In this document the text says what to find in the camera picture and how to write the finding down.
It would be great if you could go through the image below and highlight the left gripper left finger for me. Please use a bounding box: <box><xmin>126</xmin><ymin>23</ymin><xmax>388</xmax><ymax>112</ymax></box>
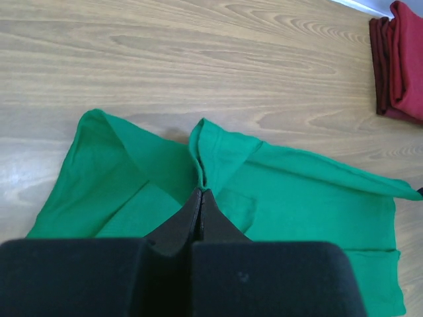
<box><xmin>143</xmin><ymin>189</ymin><xmax>202</xmax><ymax>257</ymax></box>

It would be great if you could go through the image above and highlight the green t shirt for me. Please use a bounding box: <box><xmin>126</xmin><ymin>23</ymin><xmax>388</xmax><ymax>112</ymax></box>
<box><xmin>28</xmin><ymin>110</ymin><xmax>422</xmax><ymax>316</ymax></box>

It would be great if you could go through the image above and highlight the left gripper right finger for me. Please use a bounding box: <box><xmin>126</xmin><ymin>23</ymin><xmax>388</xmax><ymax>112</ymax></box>
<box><xmin>198</xmin><ymin>190</ymin><xmax>251</xmax><ymax>243</ymax></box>

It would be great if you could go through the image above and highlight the folded dark red t shirt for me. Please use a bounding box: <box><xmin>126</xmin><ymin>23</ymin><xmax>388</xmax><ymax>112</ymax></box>
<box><xmin>369</xmin><ymin>17</ymin><xmax>422</xmax><ymax>125</ymax></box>

